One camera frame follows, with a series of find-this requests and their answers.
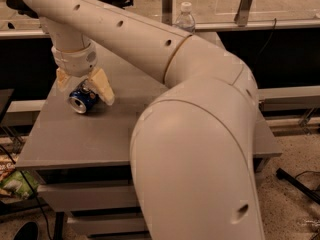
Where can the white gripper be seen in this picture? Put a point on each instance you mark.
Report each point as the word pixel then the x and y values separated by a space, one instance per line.
pixel 77 63

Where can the blue pepsi can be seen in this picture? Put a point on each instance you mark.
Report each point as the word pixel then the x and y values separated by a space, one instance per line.
pixel 83 98

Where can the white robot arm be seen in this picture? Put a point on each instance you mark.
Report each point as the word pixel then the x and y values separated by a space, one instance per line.
pixel 191 149

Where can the grey drawer cabinet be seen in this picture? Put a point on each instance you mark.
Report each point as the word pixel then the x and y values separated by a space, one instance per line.
pixel 82 162

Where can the clear plastic water bottle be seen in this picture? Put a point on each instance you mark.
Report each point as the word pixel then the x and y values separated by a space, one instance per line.
pixel 185 19

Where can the green snack bag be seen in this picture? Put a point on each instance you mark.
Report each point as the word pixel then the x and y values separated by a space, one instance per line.
pixel 20 184

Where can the black shoe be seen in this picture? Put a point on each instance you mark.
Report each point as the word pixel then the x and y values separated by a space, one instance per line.
pixel 29 231

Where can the black stand leg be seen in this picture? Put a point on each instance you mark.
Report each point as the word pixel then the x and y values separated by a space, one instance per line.
pixel 283 175

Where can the middle metal bracket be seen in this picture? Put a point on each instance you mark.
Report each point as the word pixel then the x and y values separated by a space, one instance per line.
pixel 167 9

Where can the metal bracket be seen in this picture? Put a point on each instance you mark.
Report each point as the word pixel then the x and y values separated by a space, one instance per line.
pixel 167 9
pixel 242 15

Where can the right metal bracket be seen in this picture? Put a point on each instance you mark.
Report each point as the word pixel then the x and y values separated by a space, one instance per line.
pixel 242 15

